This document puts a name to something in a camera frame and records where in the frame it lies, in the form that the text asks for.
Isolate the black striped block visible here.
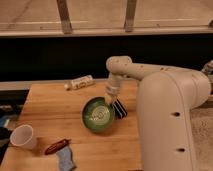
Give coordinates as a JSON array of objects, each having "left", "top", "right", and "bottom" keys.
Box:
[{"left": 112, "top": 99, "right": 127, "bottom": 119}]

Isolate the green ceramic bowl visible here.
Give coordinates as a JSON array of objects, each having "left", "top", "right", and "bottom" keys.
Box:
[{"left": 82, "top": 97, "right": 115, "bottom": 133}]

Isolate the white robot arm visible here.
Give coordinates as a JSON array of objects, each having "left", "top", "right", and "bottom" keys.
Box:
[{"left": 105, "top": 56, "right": 211, "bottom": 171}]

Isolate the white tube bottle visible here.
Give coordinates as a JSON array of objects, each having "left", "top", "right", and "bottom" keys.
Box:
[{"left": 64, "top": 75, "right": 94, "bottom": 90}]

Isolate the blue grey sponge cloth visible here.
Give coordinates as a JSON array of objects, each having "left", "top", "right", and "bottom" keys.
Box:
[{"left": 56, "top": 146, "right": 75, "bottom": 171}]

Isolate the red brown sausage toy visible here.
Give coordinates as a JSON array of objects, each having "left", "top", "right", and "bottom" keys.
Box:
[{"left": 44, "top": 139, "right": 70, "bottom": 155}]

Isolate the white paper cup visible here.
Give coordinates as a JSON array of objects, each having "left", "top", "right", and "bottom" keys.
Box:
[{"left": 10, "top": 124, "right": 37, "bottom": 150}]

